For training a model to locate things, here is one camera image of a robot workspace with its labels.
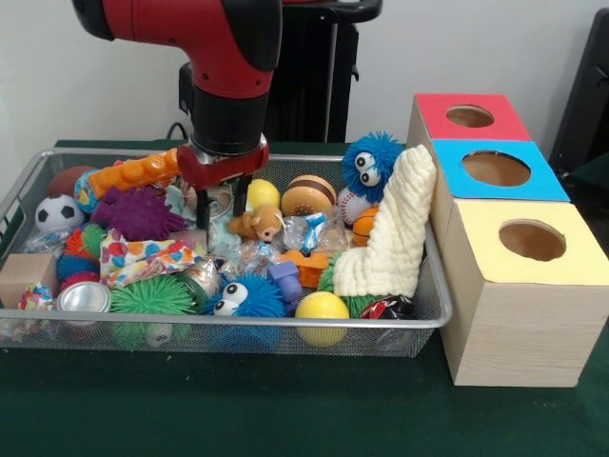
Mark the black upright panel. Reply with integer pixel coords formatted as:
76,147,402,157
549,7,609,166

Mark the wooden three-hole box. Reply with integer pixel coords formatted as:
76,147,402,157
403,92,609,387

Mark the cream waffle cloth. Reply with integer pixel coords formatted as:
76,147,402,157
332,144,438,297

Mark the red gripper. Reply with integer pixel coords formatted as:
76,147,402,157
176,133,270,234

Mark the brown plush bear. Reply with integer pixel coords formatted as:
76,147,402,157
226,204,285,244

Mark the clear mesh bin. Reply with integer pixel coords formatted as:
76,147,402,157
0,147,453,359

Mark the brown toy football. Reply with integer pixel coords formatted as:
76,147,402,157
47,165,99,197

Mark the colourful confetti ball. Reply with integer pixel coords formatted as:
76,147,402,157
17,283,56,311

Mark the purple foam block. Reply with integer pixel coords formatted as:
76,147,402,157
266,260,303,306

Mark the blue spiky ball with eyes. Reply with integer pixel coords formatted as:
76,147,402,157
341,131,406,204
203,273,287,319

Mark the plain wooden block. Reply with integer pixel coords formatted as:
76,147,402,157
0,252,59,308

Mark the yellow ball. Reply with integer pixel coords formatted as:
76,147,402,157
294,290,351,348

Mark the orange toy brick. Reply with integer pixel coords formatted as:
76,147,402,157
88,149,183,199

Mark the silver tin can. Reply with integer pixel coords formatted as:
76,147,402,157
56,281,113,314

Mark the orange toy basketball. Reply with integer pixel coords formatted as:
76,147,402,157
352,207,381,248

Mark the black and white soccer ball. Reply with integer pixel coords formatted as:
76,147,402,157
35,193,86,233

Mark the dark green table cloth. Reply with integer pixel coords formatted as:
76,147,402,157
563,151,609,201
0,138,609,457

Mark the green spiky ball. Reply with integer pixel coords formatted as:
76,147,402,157
109,274,197,316

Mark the purple spiky toy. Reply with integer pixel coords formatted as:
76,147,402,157
89,185,187,242

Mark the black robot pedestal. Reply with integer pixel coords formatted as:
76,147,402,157
264,0,384,144

